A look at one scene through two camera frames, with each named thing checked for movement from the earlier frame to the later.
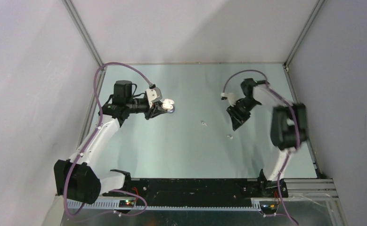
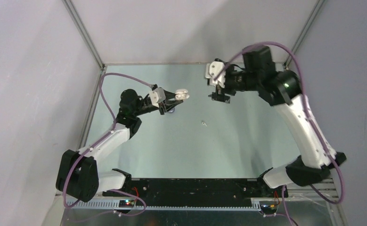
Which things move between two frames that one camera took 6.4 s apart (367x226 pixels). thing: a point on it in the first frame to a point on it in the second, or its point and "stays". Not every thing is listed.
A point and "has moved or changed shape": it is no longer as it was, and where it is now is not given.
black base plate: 199,191 stays
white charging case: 168,104 has moved or changed shape
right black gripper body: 250,100 to 234,81
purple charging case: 171,110 stays
